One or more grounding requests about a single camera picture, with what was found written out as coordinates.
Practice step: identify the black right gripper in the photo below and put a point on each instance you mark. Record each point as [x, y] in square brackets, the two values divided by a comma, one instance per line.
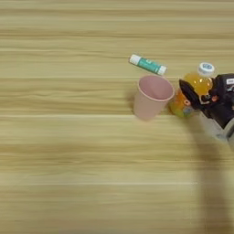
[221, 108]

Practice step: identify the teal white glue stick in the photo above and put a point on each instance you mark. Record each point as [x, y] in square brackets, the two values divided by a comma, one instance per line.
[147, 64]

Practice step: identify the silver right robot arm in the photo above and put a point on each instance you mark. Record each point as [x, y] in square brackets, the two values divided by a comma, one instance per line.
[227, 129]

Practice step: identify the orange juice bottle white cap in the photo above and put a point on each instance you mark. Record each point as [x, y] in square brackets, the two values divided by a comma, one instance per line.
[198, 83]

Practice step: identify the pink plastic cup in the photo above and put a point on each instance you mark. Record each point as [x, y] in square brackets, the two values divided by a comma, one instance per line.
[151, 97]

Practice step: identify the small black box white label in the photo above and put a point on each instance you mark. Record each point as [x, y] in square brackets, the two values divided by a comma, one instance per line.
[226, 85]

